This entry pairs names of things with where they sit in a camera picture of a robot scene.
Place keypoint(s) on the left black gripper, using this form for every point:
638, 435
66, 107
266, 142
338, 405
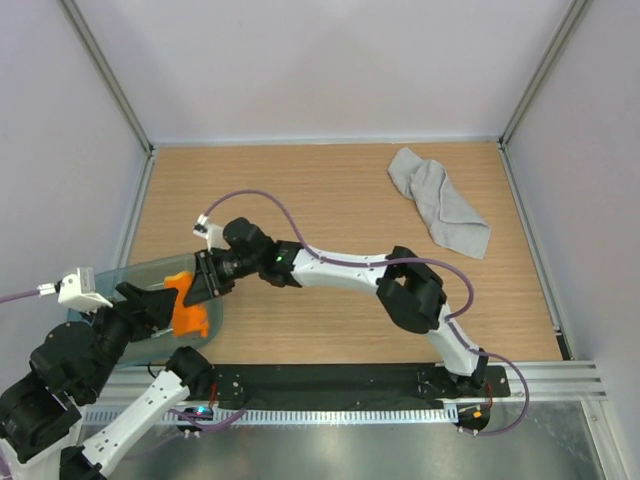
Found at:
156, 309

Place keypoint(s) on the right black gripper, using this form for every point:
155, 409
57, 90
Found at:
208, 281

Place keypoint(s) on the orange grey patterned towel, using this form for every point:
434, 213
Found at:
192, 320

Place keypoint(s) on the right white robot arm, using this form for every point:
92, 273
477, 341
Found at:
410, 292

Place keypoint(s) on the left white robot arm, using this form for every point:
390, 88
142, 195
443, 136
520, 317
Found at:
42, 413

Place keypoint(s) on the blue translucent plastic tray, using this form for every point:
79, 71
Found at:
163, 343

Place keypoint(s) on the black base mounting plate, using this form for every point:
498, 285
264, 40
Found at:
348, 387

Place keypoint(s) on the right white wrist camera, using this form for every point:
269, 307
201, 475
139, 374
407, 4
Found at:
210, 232

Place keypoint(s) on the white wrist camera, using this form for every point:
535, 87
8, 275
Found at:
76, 291
210, 232

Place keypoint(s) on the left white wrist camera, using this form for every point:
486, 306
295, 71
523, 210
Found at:
76, 291

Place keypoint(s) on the white slotted cable duct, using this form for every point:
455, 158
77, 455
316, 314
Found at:
446, 415

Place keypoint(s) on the left aluminium frame post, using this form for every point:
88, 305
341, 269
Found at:
90, 44

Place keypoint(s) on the aluminium frame post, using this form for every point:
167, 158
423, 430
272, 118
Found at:
560, 39
90, 44

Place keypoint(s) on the aluminium rail front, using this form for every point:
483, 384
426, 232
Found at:
537, 381

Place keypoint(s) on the right aluminium frame post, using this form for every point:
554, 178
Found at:
560, 39

